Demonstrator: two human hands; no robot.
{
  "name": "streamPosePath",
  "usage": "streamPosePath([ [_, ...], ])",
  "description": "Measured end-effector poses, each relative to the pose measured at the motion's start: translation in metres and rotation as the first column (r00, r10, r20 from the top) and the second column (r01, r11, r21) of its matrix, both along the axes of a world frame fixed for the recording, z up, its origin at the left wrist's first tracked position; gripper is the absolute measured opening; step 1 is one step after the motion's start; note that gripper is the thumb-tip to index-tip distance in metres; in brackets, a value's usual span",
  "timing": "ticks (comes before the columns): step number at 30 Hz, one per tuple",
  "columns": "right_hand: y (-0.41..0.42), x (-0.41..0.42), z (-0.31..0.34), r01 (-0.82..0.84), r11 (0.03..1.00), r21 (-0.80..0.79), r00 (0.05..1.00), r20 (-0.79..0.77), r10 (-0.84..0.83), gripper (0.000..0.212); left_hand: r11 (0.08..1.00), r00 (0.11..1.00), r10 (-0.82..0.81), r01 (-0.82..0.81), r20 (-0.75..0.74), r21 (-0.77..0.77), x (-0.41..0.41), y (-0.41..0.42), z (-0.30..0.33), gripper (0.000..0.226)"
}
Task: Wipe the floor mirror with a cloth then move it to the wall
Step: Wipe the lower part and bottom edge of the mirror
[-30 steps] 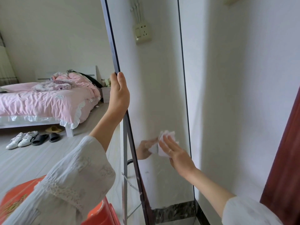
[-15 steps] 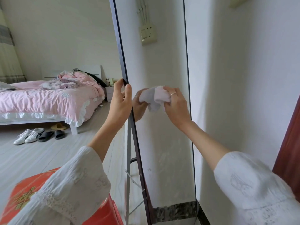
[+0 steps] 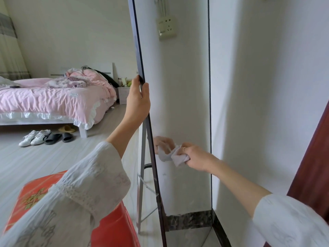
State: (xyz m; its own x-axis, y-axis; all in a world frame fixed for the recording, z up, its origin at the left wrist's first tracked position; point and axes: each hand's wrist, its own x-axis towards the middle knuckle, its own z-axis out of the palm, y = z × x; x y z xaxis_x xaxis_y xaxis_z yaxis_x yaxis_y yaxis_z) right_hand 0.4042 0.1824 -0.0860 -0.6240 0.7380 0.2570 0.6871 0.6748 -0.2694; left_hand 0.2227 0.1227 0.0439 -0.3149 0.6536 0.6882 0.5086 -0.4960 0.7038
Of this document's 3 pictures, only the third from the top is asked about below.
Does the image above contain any black garment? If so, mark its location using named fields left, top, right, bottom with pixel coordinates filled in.
left=94, top=69, right=119, bottom=88

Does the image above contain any grey cream striped curtain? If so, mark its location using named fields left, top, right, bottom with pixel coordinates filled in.
left=0, top=11, right=31, bottom=81

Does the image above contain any dark marble skirting board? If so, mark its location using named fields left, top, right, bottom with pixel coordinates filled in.
left=212, top=209, right=232, bottom=247

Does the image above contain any purple white fuzzy garment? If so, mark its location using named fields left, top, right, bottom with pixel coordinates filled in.
left=46, top=77, right=88, bottom=88

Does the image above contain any pink padded jacket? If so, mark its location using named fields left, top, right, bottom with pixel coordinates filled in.
left=65, top=69, right=113, bottom=86

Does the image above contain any person's right forearm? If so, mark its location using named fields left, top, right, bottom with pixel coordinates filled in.
left=210, top=159, right=329, bottom=247

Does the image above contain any white wiping cloth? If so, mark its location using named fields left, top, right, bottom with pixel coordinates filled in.
left=171, top=145, right=191, bottom=167

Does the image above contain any white crumpled garment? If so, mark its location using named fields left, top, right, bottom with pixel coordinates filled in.
left=0, top=75, right=21, bottom=88

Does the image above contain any person's left hand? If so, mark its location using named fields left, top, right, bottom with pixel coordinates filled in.
left=126, top=74, right=151, bottom=126

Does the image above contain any black-framed mirror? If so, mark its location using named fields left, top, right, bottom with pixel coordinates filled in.
left=127, top=0, right=214, bottom=247

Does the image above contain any white nightstand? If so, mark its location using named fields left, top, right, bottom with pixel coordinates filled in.
left=117, top=86, right=130, bottom=105

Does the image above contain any person's right hand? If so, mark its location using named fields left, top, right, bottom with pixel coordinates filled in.
left=181, top=142, right=221, bottom=173

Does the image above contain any person's left forearm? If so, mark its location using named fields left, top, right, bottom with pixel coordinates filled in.
left=0, top=118, right=144, bottom=247

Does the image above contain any red floral plastic stool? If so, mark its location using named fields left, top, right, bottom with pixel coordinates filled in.
left=2, top=170, right=141, bottom=247

